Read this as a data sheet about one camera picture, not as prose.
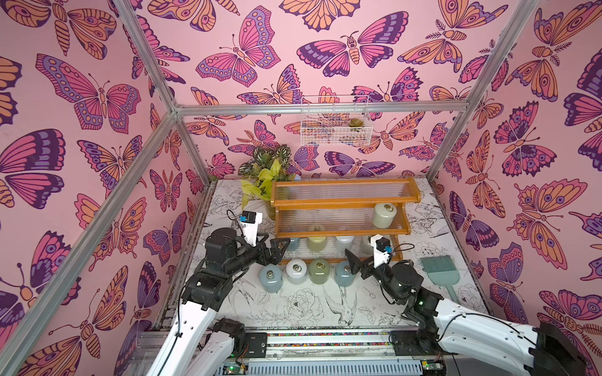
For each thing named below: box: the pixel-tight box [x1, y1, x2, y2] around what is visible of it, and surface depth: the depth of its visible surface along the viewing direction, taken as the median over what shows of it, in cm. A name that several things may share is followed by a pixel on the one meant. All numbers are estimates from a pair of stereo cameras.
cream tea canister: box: [371, 202, 398, 228], surface depth 82 cm
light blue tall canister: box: [258, 263, 283, 294], surface depth 82 cm
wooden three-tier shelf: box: [270, 177, 422, 266], surface depth 96 cm
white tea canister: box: [286, 258, 309, 286], surface depth 84 cm
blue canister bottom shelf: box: [286, 237, 301, 252], surface depth 93 cm
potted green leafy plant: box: [237, 144, 297, 221], surface depth 96 cm
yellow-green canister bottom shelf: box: [307, 236, 327, 252], surface depth 92 cm
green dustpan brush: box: [420, 254, 461, 303], surface depth 91 cm
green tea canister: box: [308, 257, 331, 285], surface depth 85 cm
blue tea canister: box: [334, 260, 356, 288], surface depth 85 cm
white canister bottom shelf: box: [335, 235, 355, 252], surface depth 92 cm
